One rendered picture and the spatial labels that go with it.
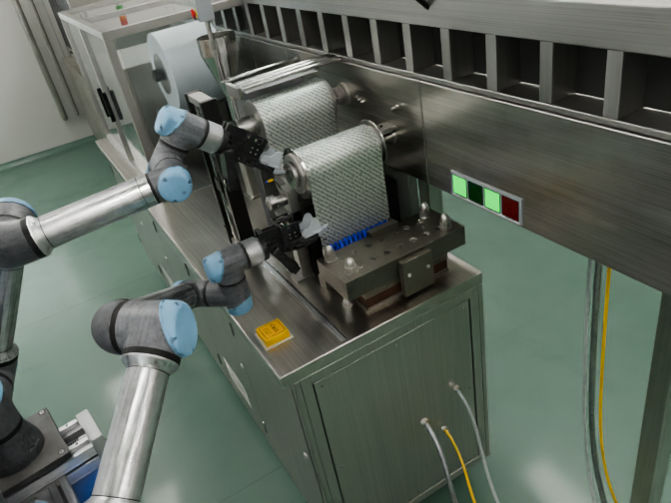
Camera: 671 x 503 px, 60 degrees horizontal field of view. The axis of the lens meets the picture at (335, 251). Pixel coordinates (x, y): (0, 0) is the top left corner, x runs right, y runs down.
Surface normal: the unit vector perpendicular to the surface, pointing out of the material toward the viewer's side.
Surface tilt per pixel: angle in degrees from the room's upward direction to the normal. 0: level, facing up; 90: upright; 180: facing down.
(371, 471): 90
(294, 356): 0
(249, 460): 0
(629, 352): 0
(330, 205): 90
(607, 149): 90
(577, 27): 90
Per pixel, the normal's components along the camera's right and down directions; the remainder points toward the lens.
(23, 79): 0.50, 0.38
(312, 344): -0.17, -0.84
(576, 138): -0.85, 0.39
